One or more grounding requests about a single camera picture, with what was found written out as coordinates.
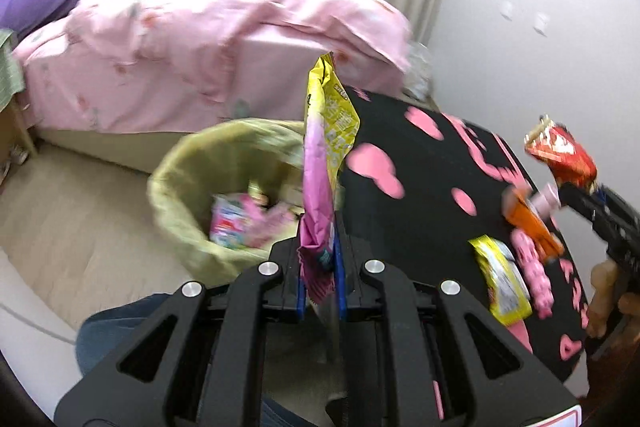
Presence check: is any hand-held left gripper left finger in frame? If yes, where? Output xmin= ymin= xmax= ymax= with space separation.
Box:
xmin=54 ymin=217 xmax=308 ymax=427

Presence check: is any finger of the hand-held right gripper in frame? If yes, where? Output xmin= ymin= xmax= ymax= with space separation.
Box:
xmin=557 ymin=182 xmax=623 ymax=230

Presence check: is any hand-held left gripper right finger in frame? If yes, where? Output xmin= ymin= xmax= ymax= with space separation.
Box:
xmin=332 ymin=211 xmax=582 ymax=427

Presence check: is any orange clear bread bag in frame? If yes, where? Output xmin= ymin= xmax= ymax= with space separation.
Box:
xmin=502 ymin=184 xmax=565 ymax=263

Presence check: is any red snack packet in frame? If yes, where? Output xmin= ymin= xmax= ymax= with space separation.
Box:
xmin=524 ymin=116 xmax=598 ymax=192

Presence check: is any pink and white snack packet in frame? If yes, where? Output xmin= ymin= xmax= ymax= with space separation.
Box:
xmin=209 ymin=193 xmax=301 ymax=250

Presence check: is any yellow and pink snack packet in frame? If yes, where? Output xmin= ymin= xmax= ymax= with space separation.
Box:
xmin=297 ymin=51 xmax=362 ymax=308

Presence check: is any bin with yellow-green liner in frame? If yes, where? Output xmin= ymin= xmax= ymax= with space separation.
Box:
xmin=147 ymin=119 xmax=346 ymax=280

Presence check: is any person's right hand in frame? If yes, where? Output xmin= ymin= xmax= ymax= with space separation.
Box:
xmin=586 ymin=259 xmax=640 ymax=340

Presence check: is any pink squishy toy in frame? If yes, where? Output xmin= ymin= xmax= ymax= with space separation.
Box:
xmin=512 ymin=228 xmax=556 ymax=319

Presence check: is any black pink-spotted tablecloth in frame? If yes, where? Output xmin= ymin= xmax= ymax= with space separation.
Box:
xmin=335 ymin=84 xmax=596 ymax=383

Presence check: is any yellow-edged snack bag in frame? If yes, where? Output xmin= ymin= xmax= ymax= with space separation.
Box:
xmin=469 ymin=234 xmax=533 ymax=327

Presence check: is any person's leg in jeans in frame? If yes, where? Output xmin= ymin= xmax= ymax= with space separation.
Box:
xmin=75 ymin=292 xmax=321 ymax=427

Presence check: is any white plastic bag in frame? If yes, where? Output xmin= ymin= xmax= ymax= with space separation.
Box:
xmin=402 ymin=42 xmax=436 ymax=102

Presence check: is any bed with pink sheet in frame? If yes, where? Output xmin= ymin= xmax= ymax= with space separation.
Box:
xmin=10 ymin=0 xmax=416 ymax=172

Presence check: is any pink floral duvet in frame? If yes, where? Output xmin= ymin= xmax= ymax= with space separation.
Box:
xmin=12 ymin=0 xmax=413 ymax=132

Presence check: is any green checkered cloth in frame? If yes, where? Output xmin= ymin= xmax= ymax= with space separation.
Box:
xmin=0 ymin=29 xmax=26 ymax=112

